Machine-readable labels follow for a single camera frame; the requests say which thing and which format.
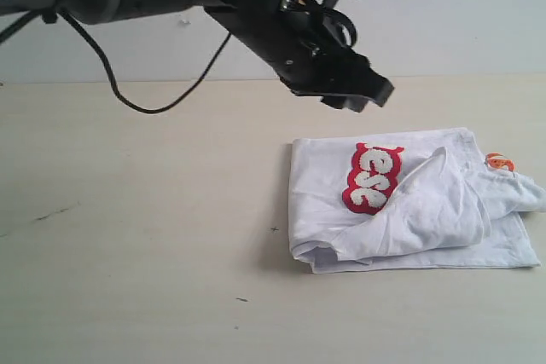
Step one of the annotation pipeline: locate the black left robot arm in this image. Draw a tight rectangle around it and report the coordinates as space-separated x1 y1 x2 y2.
1 0 393 112

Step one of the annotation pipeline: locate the white t-shirt red lettering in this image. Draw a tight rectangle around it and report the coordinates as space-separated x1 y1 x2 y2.
288 128 545 274

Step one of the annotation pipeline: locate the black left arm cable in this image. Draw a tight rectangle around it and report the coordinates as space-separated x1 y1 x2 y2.
0 5 234 116

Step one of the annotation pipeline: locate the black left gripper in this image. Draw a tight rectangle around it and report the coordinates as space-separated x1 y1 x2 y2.
206 0 394 113

